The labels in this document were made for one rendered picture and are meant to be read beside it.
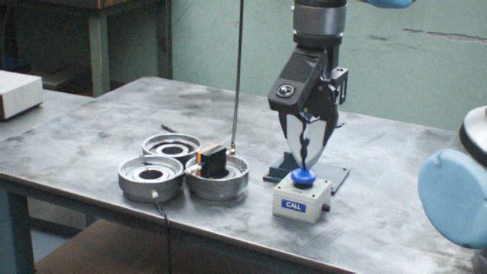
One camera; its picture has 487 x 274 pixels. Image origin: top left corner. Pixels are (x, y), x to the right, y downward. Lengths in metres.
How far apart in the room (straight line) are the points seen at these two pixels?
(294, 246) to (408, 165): 0.37
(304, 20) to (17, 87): 1.02
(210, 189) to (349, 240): 0.24
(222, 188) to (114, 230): 0.50
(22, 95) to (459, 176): 1.30
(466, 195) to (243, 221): 0.39
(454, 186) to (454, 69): 1.86
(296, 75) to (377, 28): 1.72
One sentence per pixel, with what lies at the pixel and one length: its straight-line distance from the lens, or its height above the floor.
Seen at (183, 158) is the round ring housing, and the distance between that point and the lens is 1.15.
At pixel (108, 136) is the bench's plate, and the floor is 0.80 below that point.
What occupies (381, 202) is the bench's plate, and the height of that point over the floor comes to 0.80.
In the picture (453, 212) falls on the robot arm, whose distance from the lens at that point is 0.78.
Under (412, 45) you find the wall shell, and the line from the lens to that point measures 2.62.
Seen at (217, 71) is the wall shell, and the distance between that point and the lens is 2.96.
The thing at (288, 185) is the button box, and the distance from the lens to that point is 1.04.
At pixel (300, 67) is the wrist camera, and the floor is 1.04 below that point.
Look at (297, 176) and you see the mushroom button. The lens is 1.02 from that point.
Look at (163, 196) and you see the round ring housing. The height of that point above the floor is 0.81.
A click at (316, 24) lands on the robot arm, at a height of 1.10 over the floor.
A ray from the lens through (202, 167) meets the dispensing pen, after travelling 1.08.
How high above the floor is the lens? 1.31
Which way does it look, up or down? 22 degrees down
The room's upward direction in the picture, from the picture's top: 1 degrees clockwise
